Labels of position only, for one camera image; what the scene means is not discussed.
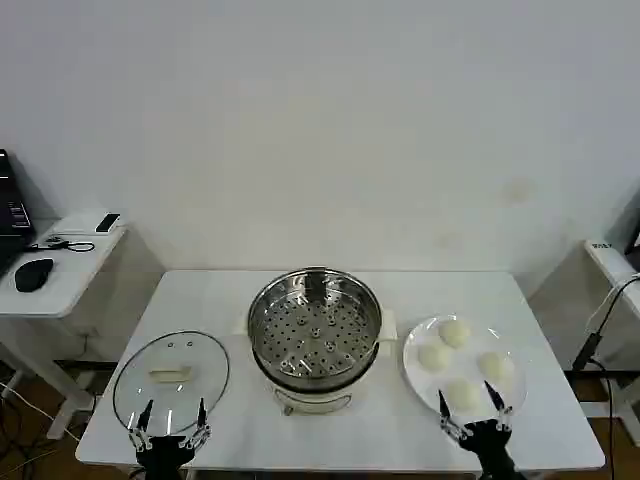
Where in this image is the flat white box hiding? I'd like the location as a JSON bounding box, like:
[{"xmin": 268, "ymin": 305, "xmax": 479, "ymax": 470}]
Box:
[{"xmin": 49, "ymin": 212, "xmax": 126, "ymax": 236}]

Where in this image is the white work table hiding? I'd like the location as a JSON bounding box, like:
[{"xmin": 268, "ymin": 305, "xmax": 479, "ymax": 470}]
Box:
[{"xmin": 75, "ymin": 269, "xmax": 606, "ymax": 474}]

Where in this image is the white electric cooker base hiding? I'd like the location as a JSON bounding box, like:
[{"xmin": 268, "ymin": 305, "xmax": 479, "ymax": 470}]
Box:
[{"xmin": 230, "ymin": 309, "xmax": 399, "ymax": 417}]

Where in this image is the white and black hanging cable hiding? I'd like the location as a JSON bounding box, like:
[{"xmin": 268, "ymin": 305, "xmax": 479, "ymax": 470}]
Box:
[{"xmin": 584, "ymin": 273, "xmax": 640, "ymax": 334}]

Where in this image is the white floor cable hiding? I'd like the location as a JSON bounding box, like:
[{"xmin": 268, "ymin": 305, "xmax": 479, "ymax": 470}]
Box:
[{"xmin": 0, "ymin": 382, "xmax": 81, "ymax": 442}]

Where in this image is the dark grey object by wall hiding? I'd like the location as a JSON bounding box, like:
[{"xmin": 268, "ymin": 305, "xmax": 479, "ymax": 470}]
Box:
[{"xmin": 617, "ymin": 187, "xmax": 640, "ymax": 256}]

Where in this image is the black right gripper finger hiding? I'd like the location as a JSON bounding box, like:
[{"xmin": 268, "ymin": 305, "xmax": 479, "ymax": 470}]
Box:
[
  {"xmin": 482, "ymin": 380, "xmax": 515, "ymax": 432},
  {"xmin": 437, "ymin": 389, "xmax": 475, "ymax": 444}
]

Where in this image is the black laptop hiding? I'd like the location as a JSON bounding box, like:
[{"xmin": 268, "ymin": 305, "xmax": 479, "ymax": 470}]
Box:
[{"xmin": 0, "ymin": 148, "xmax": 37, "ymax": 274}]

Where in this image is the white steamed bun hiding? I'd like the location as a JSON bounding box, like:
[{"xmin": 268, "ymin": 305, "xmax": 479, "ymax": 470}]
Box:
[
  {"xmin": 438, "ymin": 319, "xmax": 473, "ymax": 350},
  {"xmin": 417, "ymin": 343, "xmax": 455, "ymax": 374},
  {"xmin": 477, "ymin": 351, "xmax": 516, "ymax": 384},
  {"xmin": 444, "ymin": 378, "xmax": 484, "ymax": 415}
]

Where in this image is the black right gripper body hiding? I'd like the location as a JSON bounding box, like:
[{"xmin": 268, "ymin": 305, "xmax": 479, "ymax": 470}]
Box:
[{"xmin": 458, "ymin": 419, "xmax": 517, "ymax": 480}]

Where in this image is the black power adapter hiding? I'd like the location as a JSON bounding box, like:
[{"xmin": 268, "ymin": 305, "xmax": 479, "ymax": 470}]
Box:
[{"xmin": 572, "ymin": 329, "xmax": 604, "ymax": 371}]

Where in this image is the black computer mouse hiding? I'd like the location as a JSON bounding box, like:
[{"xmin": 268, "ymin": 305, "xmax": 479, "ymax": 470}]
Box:
[{"xmin": 13, "ymin": 257, "xmax": 55, "ymax": 293}]

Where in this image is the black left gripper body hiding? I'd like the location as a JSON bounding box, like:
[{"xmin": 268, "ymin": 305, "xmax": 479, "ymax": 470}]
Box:
[{"xmin": 135, "ymin": 435, "xmax": 194, "ymax": 480}]

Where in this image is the black lanyard cable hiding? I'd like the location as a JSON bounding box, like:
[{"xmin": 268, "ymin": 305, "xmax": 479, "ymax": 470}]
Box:
[{"xmin": 29, "ymin": 234, "xmax": 95, "ymax": 253}]

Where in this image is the round glass lid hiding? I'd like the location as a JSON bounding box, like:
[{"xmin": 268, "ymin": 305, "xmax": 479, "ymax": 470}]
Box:
[{"xmin": 111, "ymin": 329, "xmax": 231, "ymax": 437}]

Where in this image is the steel perforated steamer basket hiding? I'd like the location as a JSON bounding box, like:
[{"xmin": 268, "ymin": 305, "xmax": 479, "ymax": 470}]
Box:
[{"xmin": 247, "ymin": 266, "xmax": 384, "ymax": 394}]

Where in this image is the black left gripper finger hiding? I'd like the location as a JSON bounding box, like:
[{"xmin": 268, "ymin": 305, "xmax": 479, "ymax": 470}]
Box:
[
  {"xmin": 180, "ymin": 397, "xmax": 213, "ymax": 451},
  {"xmin": 126, "ymin": 398, "xmax": 154, "ymax": 453}
]

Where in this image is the white side desk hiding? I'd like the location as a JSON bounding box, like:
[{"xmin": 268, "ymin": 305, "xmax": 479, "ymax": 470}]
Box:
[{"xmin": 0, "ymin": 212, "xmax": 129, "ymax": 441}]

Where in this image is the black floor cable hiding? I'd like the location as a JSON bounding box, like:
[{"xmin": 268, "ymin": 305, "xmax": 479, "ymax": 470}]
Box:
[{"xmin": 587, "ymin": 359, "xmax": 617, "ymax": 480}]

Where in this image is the white round plate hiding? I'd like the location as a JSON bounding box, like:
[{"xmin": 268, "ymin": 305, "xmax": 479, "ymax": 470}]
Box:
[{"xmin": 402, "ymin": 313, "xmax": 529, "ymax": 419}]

